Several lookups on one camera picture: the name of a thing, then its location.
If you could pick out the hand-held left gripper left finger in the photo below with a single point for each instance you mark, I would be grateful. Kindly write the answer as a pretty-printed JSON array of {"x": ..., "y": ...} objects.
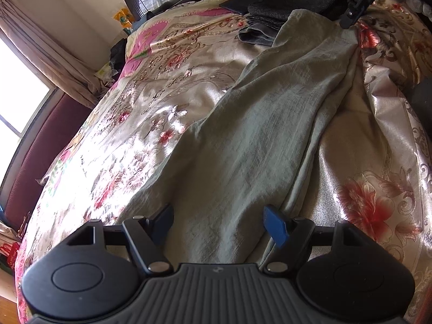
[{"x": 163, "y": 222}]

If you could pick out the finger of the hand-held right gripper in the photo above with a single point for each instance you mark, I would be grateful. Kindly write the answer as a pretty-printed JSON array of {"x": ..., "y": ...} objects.
[{"x": 351, "y": 17}]

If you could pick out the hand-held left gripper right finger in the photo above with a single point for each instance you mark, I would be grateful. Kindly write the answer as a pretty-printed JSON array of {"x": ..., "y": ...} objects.
[{"x": 276, "y": 224}]

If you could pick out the green pants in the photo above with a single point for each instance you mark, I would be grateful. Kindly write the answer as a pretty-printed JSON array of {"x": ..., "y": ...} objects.
[{"x": 253, "y": 141}]

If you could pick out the folded dark grey knit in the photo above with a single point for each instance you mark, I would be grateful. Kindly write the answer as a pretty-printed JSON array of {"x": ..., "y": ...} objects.
[{"x": 297, "y": 3}]

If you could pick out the folded black cloth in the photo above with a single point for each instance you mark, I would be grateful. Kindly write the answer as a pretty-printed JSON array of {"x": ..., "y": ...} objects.
[{"x": 243, "y": 3}]

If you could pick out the dark cloth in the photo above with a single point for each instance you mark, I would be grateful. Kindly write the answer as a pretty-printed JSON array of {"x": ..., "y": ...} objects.
[{"x": 423, "y": 103}]

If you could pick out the floral satin bedspread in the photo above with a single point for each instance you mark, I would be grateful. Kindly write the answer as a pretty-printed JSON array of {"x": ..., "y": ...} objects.
[{"x": 152, "y": 91}]

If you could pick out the maroon sofa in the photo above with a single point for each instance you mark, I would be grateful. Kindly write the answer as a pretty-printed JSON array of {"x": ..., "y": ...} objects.
[{"x": 44, "y": 148}]

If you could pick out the red bag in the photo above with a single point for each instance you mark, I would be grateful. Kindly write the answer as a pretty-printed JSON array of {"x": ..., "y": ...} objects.
[{"x": 8, "y": 253}]

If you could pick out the white green paper packet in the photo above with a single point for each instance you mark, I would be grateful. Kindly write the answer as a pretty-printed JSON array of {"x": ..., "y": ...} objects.
[{"x": 104, "y": 72}]

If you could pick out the pile of dark clothes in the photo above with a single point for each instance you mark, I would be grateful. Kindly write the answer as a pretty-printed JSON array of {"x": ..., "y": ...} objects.
[{"x": 118, "y": 54}]

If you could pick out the beige curtain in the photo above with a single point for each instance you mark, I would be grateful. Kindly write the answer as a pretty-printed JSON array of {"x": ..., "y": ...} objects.
[{"x": 57, "y": 54}]

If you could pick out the blue cloth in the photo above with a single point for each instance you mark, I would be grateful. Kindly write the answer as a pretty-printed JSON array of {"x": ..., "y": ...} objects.
[{"x": 140, "y": 22}]

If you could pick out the orange yellow packet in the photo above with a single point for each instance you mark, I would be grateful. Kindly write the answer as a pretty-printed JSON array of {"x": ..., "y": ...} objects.
[{"x": 123, "y": 17}]

